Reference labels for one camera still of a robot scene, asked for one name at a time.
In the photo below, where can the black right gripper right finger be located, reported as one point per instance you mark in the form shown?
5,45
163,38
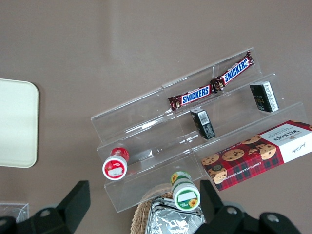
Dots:
226,219

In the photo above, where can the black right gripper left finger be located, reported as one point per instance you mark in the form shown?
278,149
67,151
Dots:
61,214

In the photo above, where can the foil wrapped sandwich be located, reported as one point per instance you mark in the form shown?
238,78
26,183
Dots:
168,219

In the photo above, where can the woven wicker basket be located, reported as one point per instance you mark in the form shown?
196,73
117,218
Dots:
140,215

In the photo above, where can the cream plastic tray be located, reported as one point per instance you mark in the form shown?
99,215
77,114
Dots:
17,122

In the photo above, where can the green lidded sunflower cup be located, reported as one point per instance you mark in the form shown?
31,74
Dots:
185,195

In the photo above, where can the clear plastic box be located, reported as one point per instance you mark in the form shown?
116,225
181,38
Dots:
12,209

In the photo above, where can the Walkers shortbread cookie box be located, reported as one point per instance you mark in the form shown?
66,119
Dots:
256,156

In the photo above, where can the red lidded small cup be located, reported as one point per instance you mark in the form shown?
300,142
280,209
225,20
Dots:
115,167

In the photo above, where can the small black barcode box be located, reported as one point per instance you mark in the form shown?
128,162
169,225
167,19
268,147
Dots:
203,124

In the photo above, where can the clear acrylic stepped riser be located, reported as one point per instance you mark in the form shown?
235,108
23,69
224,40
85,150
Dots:
234,114
146,126

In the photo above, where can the black box with white text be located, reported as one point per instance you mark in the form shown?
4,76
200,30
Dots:
264,96

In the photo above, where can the Snickers chocolate bar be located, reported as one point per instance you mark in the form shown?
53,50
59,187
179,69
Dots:
195,93
235,70

